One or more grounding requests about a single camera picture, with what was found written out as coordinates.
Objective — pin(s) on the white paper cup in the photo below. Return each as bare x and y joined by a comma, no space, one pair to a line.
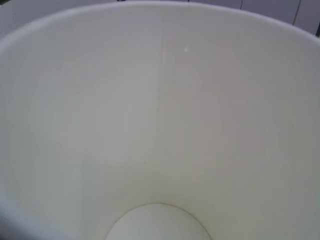
159,120

